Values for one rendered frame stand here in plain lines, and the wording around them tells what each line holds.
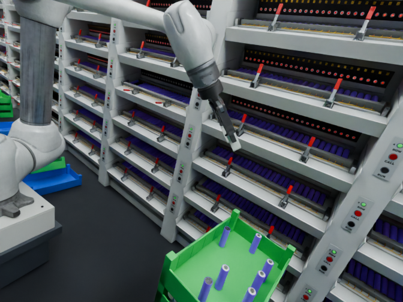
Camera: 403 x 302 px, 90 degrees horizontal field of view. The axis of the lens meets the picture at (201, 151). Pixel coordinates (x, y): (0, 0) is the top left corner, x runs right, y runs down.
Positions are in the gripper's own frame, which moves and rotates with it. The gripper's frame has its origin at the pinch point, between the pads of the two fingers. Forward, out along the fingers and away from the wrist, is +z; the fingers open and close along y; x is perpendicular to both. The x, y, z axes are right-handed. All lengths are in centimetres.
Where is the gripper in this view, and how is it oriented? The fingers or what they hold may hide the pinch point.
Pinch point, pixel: (231, 138)
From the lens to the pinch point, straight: 70.7
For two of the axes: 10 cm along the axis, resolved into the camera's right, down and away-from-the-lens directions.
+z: 4.1, 7.9, 4.5
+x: 9.0, -4.4, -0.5
